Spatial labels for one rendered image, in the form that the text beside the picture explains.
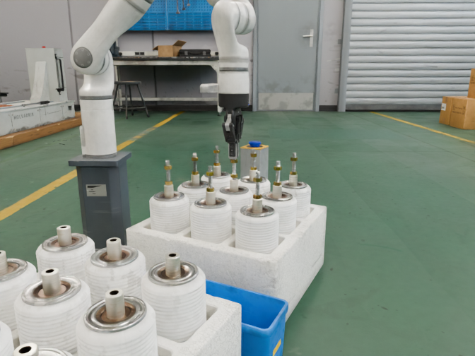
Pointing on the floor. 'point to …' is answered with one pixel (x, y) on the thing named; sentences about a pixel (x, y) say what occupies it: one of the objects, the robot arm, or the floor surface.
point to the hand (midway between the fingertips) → (233, 150)
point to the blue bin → (256, 318)
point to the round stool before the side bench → (130, 97)
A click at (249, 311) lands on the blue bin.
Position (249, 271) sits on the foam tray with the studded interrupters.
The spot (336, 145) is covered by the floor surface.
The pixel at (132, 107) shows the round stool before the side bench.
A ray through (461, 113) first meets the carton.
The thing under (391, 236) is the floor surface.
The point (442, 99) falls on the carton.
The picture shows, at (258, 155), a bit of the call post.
